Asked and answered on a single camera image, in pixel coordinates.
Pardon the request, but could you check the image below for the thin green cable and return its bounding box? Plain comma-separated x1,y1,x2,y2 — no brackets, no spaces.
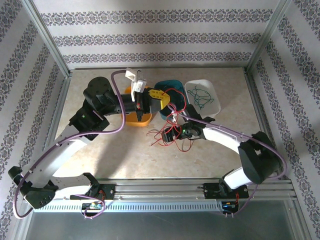
187,84,212,102
192,93,215,110

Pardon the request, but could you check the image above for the teal plastic bin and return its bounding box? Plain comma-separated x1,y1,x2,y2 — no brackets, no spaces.
153,79,190,121

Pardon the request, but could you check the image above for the orange plastic bin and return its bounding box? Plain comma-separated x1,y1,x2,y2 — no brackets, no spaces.
121,84,154,127

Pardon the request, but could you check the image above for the white plastic bin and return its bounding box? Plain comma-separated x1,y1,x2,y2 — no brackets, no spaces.
184,79,222,117

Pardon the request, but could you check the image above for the small circuit board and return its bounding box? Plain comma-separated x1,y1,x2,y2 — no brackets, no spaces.
221,200,239,210
82,201,104,211

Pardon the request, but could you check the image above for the grey metal panel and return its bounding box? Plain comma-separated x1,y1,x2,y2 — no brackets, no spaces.
24,211,301,240

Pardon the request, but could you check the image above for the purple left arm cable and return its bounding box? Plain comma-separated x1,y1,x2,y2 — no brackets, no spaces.
12,69,127,221

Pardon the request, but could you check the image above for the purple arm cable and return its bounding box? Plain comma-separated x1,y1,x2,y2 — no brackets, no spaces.
172,104,288,219
12,69,127,221

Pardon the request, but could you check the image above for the aluminium frame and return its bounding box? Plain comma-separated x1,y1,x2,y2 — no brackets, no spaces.
9,0,311,240

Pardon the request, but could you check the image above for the grey slotted cable duct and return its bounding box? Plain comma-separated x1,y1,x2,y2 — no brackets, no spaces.
33,200,242,213

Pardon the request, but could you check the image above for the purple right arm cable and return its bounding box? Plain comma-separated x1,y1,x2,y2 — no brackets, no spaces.
172,104,288,219

